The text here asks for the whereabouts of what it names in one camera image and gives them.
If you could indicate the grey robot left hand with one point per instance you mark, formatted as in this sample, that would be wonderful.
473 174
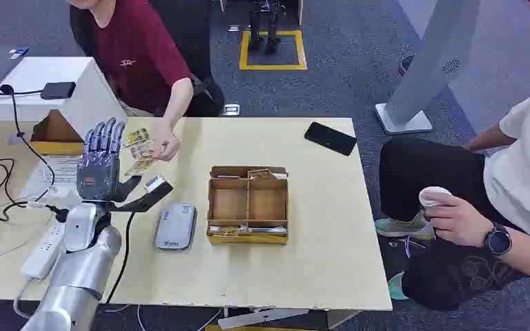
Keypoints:
98 176

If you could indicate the hand of person beside table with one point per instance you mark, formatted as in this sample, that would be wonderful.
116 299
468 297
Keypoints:
459 224

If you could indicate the hand of person across desk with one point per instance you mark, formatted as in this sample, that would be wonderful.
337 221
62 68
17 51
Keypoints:
166 144

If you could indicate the fan of yellow cards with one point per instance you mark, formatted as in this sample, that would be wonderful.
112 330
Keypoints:
139 153

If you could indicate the white round handheld device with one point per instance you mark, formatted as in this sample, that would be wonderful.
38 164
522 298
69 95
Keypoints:
432 194

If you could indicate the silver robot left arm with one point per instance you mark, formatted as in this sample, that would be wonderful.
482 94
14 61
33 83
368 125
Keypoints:
80 269

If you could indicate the printed paper sheet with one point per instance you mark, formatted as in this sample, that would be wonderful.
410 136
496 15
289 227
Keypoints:
59 173

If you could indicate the black wristwatch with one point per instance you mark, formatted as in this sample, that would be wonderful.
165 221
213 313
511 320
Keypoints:
498 240

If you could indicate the black plug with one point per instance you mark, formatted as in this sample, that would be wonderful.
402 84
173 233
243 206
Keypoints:
59 213

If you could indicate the yellow wooden open box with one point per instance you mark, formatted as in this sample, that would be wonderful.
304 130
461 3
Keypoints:
54 139

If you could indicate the green sneaker with tan sole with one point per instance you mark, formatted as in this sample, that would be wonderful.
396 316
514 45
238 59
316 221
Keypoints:
402 227

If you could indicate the person seated beside the table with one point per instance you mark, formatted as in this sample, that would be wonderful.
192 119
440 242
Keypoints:
512 182

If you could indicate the metal floor socket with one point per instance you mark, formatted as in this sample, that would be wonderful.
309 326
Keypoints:
231 109

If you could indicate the grey card reader device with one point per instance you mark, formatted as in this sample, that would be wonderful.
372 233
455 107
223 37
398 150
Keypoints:
176 227

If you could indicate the person across the desk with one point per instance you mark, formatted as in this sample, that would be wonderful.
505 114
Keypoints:
137 55

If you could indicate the black power adapter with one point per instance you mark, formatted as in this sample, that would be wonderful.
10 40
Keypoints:
58 90

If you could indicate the white power strip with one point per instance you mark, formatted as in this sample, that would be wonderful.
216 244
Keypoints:
43 253

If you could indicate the wooden card box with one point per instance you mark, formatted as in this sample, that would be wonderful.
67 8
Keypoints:
249 203

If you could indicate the card stack in wooden box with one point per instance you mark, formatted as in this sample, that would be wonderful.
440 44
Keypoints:
265 174

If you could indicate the black office chair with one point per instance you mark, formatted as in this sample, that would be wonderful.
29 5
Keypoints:
187 41

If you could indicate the white desk riser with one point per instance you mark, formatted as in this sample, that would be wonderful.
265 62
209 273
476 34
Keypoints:
59 68

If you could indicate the row of cards in box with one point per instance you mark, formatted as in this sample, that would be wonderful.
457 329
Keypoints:
246 230

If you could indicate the black robot legs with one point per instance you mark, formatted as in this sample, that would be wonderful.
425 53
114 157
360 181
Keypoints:
265 27

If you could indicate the black smartphone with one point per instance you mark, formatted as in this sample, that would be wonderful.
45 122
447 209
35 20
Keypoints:
330 138

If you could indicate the white leaning floor stand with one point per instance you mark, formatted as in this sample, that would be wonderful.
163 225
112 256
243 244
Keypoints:
429 59

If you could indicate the dark shoe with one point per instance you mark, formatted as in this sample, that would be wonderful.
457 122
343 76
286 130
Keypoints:
405 65

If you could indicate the white bar under table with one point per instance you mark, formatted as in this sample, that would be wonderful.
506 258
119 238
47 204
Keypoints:
260 317

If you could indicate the left wrist camera on black bracket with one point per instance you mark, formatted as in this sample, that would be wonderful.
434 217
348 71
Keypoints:
153 192

